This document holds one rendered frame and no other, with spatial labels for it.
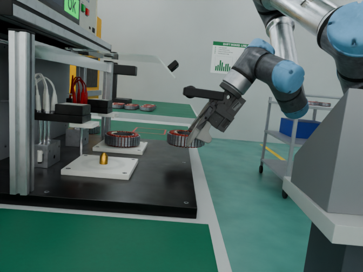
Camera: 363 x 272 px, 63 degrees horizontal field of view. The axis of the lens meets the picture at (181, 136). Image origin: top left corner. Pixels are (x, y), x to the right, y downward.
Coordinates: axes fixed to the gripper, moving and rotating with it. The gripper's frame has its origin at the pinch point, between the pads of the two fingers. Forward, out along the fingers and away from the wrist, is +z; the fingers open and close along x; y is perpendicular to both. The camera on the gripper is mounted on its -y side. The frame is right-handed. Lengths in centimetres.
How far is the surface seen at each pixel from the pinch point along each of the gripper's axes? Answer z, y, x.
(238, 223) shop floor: 44, 86, 126
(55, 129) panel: 25.9, -36.6, 17.1
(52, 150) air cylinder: 18.4, -26.1, -16.8
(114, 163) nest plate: 13.0, -12.3, -14.4
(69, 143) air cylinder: 22.6, -27.5, 5.0
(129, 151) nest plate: 12.6, -11.1, 1.2
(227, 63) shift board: -106, 39, 516
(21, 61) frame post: 0.5, -33.8, -36.0
